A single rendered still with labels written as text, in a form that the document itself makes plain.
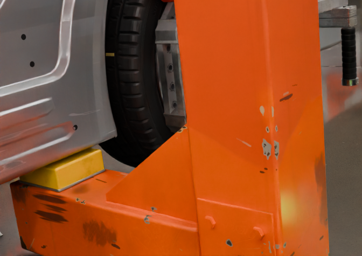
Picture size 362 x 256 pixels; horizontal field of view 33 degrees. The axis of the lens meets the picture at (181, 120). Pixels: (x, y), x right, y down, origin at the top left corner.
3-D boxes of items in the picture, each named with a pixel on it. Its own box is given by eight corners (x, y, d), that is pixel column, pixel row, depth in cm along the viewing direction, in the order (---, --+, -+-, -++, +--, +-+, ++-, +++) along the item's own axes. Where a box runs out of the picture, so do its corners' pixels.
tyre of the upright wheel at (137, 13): (120, -116, 160) (26, 111, 143) (191, -132, 145) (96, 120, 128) (239, 15, 209) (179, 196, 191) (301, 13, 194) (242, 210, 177)
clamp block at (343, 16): (325, 25, 161) (324, 5, 160) (357, 24, 155) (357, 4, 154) (316, 28, 157) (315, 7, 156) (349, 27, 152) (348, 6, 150)
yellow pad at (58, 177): (65, 162, 142) (62, 142, 141) (106, 170, 134) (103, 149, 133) (18, 182, 132) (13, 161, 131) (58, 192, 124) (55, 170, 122)
